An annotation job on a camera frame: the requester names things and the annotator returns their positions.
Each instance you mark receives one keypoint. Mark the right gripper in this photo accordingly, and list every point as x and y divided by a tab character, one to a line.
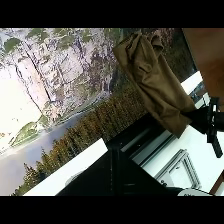
197	120

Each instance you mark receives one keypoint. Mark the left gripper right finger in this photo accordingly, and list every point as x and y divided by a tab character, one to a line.
136	180

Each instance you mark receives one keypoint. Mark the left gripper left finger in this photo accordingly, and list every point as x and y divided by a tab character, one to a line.
93	178

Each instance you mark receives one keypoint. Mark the brown shirt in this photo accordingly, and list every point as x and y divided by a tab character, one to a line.
155	86

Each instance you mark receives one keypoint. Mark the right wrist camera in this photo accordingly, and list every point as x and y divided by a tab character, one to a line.
213	133

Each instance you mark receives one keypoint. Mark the silver frame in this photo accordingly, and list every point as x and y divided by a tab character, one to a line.
200	156

